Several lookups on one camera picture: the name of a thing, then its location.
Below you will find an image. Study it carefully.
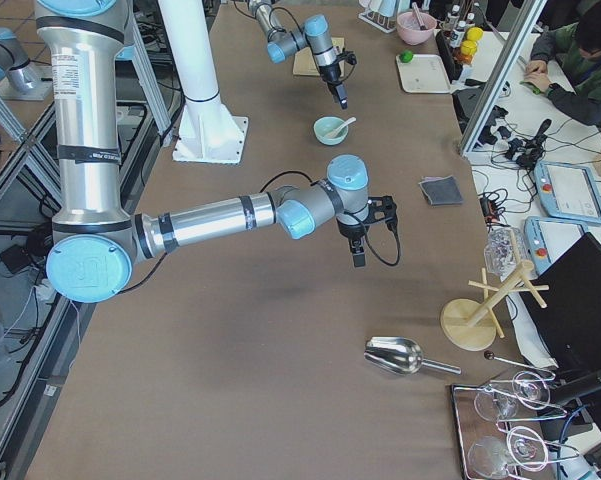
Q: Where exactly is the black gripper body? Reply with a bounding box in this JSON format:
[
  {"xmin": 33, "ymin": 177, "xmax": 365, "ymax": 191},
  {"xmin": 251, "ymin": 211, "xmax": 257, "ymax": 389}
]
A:
[
  {"xmin": 319, "ymin": 62, "xmax": 344, "ymax": 96},
  {"xmin": 337, "ymin": 212, "xmax": 368, "ymax": 248}
]

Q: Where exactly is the white ceramic spoon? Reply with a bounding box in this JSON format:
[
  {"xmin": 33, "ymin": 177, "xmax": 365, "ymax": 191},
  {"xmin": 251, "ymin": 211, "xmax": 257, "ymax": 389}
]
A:
[{"xmin": 325, "ymin": 117, "xmax": 357, "ymax": 138}]

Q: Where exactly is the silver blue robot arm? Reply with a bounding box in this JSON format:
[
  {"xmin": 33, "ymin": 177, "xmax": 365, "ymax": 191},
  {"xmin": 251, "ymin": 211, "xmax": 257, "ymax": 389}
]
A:
[
  {"xmin": 246, "ymin": 1, "xmax": 357, "ymax": 110},
  {"xmin": 35, "ymin": 1, "xmax": 370, "ymax": 303}
]

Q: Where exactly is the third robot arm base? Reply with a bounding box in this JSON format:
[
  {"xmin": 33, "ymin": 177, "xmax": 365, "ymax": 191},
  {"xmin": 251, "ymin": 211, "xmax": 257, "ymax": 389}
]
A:
[{"xmin": 0, "ymin": 27, "xmax": 53, "ymax": 101}]

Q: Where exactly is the light green ceramic bowl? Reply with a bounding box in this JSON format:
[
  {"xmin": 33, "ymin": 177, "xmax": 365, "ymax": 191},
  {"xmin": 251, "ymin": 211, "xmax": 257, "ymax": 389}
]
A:
[{"xmin": 313, "ymin": 116, "xmax": 349, "ymax": 146}]

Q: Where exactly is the pink bowl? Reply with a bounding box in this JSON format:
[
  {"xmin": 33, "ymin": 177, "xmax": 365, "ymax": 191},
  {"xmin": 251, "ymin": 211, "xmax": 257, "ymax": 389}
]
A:
[{"xmin": 396, "ymin": 11, "xmax": 437, "ymax": 45}]

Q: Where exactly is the wooden cutting board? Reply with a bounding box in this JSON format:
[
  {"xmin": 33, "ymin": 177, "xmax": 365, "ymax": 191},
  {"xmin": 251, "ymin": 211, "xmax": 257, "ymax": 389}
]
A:
[{"xmin": 292, "ymin": 37, "xmax": 345, "ymax": 77}]

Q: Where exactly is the green lime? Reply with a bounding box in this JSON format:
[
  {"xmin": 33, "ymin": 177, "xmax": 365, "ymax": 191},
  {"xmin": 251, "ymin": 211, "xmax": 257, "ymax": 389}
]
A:
[{"xmin": 400, "ymin": 50, "xmax": 414, "ymax": 63}]

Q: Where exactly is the white tray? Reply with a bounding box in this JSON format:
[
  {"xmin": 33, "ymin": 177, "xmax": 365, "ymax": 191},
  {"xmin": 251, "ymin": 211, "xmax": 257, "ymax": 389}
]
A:
[{"xmin": 395, "ymin": 54, "xmax": 451, "ymax": 94}]

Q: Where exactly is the grey folded cloth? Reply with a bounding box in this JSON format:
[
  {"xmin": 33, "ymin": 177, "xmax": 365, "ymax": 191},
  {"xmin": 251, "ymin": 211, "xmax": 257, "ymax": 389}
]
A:
[{"xmin": 419, "ymin": 176, "xmax": 464, "ymax": 206}]

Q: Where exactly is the metal scoop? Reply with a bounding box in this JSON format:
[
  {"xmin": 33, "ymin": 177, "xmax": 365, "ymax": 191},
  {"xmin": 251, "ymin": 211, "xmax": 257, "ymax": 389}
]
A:
[{"xmin": 364, "ymin": 336, "xmax": 462, "ymax": 375}]

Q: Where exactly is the wooden mug tree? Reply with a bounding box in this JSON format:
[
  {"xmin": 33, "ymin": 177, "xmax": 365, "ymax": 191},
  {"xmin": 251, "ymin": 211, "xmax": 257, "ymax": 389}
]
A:
[{"xmin": 440, "ymin": 257, "xmax": 549, "ymax": 351}]

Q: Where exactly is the clear plastic container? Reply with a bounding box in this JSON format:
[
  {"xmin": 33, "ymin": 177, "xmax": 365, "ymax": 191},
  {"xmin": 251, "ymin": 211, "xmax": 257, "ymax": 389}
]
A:
[{"xmin": 484, "ymin": 227, "xmax": 528, "ymax": 277}]

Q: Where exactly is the yellow lemon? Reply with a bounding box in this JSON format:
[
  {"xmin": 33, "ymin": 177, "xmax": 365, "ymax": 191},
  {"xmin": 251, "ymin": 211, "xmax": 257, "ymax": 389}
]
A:
[{"xmin": 464, "ymin": 26, "xmax": 484, "ymax": 42}]

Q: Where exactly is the blue teach pendant lower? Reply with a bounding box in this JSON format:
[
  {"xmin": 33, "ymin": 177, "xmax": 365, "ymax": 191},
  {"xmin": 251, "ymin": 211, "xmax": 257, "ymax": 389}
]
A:
[{"xmin": 524, "ymin": 216, "xmax": 589, "ymax": 275}]

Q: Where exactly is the blue teach pendant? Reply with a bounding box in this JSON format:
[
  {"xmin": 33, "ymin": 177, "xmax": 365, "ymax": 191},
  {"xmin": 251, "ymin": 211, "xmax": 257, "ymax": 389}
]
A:
[
  {"xmin": 524, "ymin": 216, "xmax": 589, "ymax": 275},
  {"xmin": 533, "ymin": 160, "xmax": 601, "ymax": 225}
]

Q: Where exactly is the blue teach pendant upper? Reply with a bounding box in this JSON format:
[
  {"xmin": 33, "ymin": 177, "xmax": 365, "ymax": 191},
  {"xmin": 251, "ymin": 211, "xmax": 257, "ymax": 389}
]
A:
[{"xmin": 533, "ymin": 160, "xmax": 601, "ymax": 225}]

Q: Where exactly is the wine glass upper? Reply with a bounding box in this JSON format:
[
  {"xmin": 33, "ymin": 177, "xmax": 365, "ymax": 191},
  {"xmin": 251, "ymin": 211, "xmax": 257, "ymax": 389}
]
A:
[{"xmin": 512, "ymin": 371, "xmax": 550, "ymax": 410}]

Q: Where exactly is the wine glass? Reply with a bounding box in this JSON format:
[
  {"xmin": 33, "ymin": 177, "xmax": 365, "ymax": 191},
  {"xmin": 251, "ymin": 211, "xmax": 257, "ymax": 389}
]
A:
[
  {"xmin": 512, "ymin": 371, "xmax": 550, "ymax": 410},
  {"xmin": 506, "ymin": 426, "xmax": 549, "ymax": 472}
]

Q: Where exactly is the black monitor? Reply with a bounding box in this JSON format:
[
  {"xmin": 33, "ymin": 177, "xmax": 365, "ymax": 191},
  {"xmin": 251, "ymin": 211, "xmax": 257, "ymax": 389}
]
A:
[{"xmin": 521, "ymin": 233, "xmax": 601, "ymax": 371}]

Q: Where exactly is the metal glass rack tray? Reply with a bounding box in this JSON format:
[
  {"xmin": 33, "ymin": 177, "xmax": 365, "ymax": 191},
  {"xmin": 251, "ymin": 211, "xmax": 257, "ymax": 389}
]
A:
[{"xmin": 450, "ymin": 370, "xmax": 579, "ymax": 479}]

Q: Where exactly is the seated person green jacket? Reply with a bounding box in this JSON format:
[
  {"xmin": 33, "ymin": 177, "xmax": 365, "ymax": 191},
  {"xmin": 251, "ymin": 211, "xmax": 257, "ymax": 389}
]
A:
[{"xmin": 523, "ymin": 1, "xmax": 601, "ymax": 128}]

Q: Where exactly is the wine glass lower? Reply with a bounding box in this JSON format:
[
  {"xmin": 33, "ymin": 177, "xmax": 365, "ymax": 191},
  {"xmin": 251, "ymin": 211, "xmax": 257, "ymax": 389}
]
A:
[{"xmin": 506, "ymin": 426, "xmax": 549, "ymax": 472}]

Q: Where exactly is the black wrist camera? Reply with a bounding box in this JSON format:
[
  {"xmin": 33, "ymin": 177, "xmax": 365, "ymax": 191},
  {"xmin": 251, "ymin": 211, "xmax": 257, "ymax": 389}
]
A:
[{"xmin": 367, "ymin": 195, "xmax": 398, "ymax": 233}]

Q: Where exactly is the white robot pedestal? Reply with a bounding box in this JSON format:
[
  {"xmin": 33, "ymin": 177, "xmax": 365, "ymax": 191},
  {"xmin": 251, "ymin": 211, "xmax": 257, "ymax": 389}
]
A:
[{"xmin": 159, "ymin": 0, "xmax": 248, "ymax": 165}]

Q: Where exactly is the aluminium frame post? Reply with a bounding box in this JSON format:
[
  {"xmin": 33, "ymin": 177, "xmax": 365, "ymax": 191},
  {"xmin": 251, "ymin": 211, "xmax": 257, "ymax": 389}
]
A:
[{"xmin": 458, "ymin": 0, "xmax": 546, "ymax": 156}]

